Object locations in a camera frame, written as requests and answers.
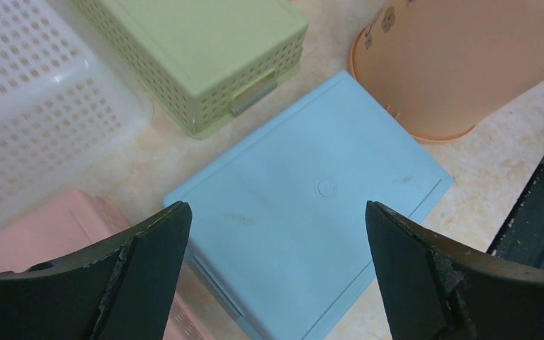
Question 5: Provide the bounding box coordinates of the green plastic basket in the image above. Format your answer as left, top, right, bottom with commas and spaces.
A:
73, 0, 308, 140

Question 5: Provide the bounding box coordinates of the white mesh plastic basket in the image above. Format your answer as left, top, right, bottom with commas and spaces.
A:
0, 1, 153, 228

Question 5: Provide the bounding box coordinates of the orange capybara bucket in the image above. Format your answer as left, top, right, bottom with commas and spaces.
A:
349, 1, 544, 143

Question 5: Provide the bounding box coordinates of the blue basket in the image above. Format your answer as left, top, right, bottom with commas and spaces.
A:
162, 71, 453, 339

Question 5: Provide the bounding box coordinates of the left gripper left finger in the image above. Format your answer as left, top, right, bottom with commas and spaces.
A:
0, 201, 192, 339

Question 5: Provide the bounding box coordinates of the pink plastic basket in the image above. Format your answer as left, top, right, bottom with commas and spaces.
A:
0, 189, 210, 339

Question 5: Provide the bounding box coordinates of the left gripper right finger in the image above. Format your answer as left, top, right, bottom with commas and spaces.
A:
365, 201, 544, 339

